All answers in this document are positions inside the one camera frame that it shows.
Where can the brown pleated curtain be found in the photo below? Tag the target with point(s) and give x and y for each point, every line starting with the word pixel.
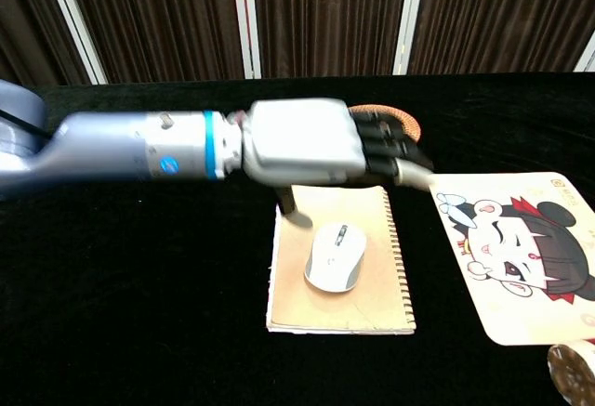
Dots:
pixel 162 20
pixel 28 20
pixel 502 16
pixel 325 20

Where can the white computer mouse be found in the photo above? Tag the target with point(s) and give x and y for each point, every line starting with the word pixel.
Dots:
pixel 335 257

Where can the round patterned object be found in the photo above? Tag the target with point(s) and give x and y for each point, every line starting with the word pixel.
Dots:
pixel 574 373

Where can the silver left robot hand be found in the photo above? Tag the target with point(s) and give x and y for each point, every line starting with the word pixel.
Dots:
pixel 302 139

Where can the round woven rattan coaster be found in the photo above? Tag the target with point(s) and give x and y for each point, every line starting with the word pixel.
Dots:
pixel 406 120

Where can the white spiral notebook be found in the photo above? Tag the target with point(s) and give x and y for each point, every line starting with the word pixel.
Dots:
pixel 372 304

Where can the black velvet tablecloth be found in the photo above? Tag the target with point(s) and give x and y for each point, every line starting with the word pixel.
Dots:
pixel 139 285

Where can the cartoon girl mouse pad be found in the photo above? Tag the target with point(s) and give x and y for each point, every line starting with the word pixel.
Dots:
pixel 520 294

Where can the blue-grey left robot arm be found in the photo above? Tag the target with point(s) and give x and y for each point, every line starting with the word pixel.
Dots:
pixel 116 146

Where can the white metal frame post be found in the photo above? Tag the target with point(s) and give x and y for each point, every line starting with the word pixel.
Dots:
pixel 588 57
pixel 73 20
pixel 409 20
pixel 246 20

